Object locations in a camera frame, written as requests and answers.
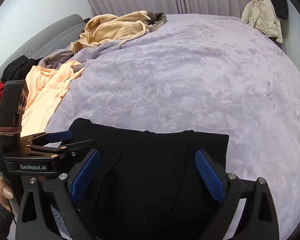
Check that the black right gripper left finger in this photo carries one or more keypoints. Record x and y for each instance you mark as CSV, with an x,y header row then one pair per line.
x,y
35,218

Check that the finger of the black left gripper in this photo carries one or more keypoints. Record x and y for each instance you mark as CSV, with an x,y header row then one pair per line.
x,y
47,138
52,152

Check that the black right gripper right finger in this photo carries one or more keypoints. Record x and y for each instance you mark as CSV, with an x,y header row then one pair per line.
x,y
258,219

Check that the black and grey patterned pants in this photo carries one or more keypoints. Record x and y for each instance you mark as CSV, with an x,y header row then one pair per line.
x,y
147,185

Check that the person's left hand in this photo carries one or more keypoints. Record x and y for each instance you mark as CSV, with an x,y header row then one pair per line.
x,y
6,194

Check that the orange peach garment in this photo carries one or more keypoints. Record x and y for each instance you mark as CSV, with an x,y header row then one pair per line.
x,y
47,88

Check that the black garment on headboard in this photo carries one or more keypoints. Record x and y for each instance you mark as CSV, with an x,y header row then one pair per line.
x,y
19,68

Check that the grey fleece garment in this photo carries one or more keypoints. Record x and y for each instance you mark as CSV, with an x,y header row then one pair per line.
x,y
56,59

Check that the grey padded headboard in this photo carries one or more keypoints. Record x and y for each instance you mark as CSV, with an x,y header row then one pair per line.
x,y
58,35

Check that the tan striped knit garment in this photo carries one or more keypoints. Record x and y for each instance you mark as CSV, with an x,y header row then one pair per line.
x,y
108,27

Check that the lavender plush bed blanket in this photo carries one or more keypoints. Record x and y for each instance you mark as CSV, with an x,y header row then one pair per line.
x,y
209,74

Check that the cream puffer jacket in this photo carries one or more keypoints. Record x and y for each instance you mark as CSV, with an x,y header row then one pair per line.
x,y
260,14

